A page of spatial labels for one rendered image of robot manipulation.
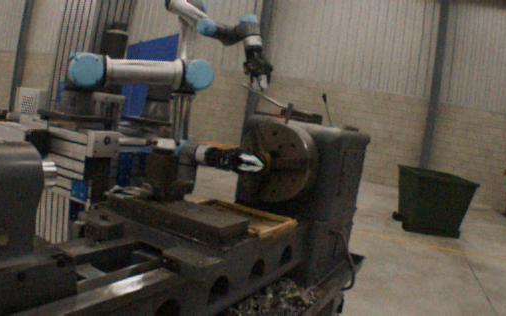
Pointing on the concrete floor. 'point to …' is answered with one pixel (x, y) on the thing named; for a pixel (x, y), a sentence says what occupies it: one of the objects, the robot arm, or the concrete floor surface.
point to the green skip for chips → (432, 201)
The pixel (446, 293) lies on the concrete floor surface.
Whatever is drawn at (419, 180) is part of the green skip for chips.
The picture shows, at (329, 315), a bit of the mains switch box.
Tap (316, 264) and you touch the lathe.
